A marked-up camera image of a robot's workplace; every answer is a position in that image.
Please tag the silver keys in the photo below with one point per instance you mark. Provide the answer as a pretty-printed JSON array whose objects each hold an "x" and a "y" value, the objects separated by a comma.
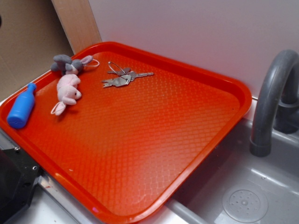
[{"x": 124, "y": 76}]

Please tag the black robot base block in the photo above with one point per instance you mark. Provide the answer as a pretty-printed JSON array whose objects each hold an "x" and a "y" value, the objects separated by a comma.
[{"x": 19, "y": 175}]

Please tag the orange plastic tray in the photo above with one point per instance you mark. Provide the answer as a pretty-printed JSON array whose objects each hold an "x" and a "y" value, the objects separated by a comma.
[{"x": 123, "y": 151}]

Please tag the pink plush bunny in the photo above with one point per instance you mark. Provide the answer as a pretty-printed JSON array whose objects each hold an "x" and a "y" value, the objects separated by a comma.
[{"x": 67, "y": 93}]

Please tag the grey plush bunny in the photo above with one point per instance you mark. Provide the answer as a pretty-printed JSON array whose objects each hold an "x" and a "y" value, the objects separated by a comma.
[{"x": 67, "y": 65}]

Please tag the grey plastic sink basin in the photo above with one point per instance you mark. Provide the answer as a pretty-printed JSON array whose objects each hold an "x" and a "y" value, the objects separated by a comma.
[{"x": 232, "y": 186}]

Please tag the wooden board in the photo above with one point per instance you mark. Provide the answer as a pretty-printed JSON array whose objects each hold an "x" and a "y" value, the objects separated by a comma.
[{"x": 78, "y": 22}]

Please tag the grey toy faucet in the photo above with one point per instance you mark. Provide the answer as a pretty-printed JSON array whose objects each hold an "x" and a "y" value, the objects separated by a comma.
[{"x": 278, "y": 103}]

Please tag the blue plastic toy bottle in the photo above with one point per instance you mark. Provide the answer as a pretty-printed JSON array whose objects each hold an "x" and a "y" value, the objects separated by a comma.
[{"x": 22, "y": 108}]

